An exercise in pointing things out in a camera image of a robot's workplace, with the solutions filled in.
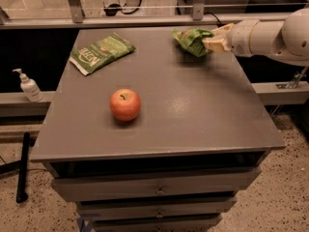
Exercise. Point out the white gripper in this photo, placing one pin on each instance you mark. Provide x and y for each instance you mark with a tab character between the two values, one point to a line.
238	39

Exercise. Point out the green rice chip bag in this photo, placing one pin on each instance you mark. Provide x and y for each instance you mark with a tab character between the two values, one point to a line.
191	40

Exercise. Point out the red apple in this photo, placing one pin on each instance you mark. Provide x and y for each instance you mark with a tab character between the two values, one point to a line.
125	105

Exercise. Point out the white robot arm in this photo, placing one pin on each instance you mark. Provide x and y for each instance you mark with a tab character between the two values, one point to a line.
285	41

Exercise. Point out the dark green snack bag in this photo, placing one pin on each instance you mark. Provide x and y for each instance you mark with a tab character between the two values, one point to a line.
95	56

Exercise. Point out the top grey drawer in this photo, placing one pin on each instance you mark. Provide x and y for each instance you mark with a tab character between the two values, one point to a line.
151	185

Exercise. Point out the grey drawer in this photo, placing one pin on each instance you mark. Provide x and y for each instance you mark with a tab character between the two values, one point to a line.
161	208
151	185
152	224

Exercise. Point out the middle grey drawer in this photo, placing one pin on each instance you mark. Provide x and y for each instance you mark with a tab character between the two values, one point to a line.
161	208

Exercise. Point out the bottom grey drawer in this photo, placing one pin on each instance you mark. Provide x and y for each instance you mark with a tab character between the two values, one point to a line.
152	224

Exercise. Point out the white pump bottle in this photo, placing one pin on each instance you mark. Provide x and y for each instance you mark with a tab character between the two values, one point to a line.
29	87

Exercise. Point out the black stand leg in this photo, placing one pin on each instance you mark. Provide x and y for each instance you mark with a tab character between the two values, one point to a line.
21	194

